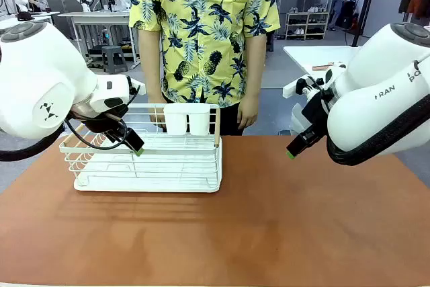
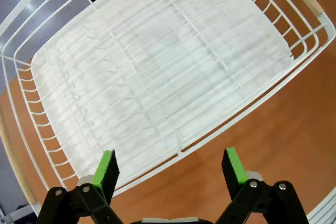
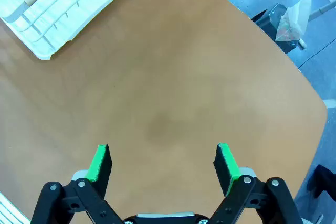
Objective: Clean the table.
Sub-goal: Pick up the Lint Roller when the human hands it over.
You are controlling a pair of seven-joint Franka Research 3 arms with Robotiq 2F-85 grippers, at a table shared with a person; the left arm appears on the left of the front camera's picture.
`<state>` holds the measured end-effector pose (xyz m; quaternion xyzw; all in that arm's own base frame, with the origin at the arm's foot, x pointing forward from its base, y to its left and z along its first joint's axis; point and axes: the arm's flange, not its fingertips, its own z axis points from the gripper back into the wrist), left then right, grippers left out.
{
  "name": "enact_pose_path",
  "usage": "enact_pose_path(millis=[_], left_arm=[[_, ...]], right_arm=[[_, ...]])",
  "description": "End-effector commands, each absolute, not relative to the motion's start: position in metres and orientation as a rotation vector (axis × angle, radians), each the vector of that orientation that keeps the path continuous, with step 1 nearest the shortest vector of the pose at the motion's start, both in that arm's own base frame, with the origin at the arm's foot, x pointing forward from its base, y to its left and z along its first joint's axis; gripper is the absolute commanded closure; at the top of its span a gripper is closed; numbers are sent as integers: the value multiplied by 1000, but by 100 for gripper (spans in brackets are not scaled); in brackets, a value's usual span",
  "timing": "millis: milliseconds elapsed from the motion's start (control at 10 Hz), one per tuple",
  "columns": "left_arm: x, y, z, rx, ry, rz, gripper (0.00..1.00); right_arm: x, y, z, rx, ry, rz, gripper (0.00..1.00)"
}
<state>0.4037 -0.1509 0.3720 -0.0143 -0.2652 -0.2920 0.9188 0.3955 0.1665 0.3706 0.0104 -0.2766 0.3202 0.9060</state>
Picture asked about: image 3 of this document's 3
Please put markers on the black floor box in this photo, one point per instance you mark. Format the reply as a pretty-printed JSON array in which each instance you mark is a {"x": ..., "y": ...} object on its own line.
[{"x": 265, "y": 23}]

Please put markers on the black shoe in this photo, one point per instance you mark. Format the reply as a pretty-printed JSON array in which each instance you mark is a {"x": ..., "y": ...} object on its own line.
[{"x": 321, "y": 180}]

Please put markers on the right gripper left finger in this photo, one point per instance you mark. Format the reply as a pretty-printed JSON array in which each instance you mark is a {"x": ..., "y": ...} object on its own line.
[{"x": 78, "y": 203}]

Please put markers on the white ribbed plastic tray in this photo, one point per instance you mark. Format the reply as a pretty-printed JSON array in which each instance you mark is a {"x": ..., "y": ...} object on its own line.
[{"x": 9, "y": 211}]

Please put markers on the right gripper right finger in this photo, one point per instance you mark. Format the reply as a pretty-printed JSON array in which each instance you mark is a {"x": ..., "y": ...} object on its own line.
[{"x": 249, "y": 203}]

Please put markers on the clear plastic bag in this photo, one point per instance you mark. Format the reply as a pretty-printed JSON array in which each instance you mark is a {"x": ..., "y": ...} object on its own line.
[{"x": 291, "y": 23}]

